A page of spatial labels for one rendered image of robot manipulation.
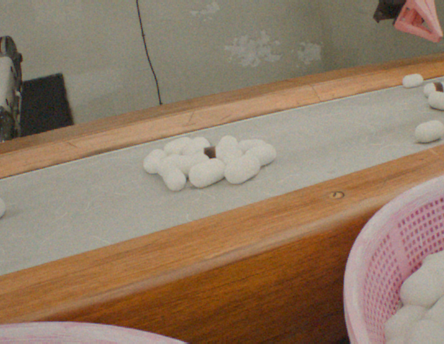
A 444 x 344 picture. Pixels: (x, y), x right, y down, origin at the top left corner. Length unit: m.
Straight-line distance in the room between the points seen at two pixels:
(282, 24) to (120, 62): 1.03
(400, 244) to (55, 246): 0.23
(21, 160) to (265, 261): 0.40
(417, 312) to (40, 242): 0.26
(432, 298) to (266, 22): 2.62
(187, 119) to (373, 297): 0.42
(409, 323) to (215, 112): 0.44
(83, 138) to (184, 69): 2.03
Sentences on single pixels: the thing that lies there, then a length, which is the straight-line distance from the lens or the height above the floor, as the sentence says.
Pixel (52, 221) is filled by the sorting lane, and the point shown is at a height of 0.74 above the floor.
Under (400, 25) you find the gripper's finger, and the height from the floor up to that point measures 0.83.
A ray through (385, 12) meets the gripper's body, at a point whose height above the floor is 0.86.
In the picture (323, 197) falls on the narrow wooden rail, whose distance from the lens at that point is 0.27.
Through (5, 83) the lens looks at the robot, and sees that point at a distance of 0.90.
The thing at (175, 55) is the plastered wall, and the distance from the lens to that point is 2.56.
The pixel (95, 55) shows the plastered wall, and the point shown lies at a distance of 2.46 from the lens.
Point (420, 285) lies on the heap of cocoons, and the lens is 0.23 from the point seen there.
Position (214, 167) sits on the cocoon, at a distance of 0.37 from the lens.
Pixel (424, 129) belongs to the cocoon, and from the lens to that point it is 0.44.
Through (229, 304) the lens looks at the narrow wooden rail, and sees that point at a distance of 0.23.
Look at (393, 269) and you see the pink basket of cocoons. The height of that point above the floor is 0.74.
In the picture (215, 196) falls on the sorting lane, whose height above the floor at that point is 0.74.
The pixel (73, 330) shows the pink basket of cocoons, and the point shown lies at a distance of 0.19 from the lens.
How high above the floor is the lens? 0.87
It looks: 19 degrees down
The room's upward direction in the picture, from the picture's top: 8 degrees counter-clockwise
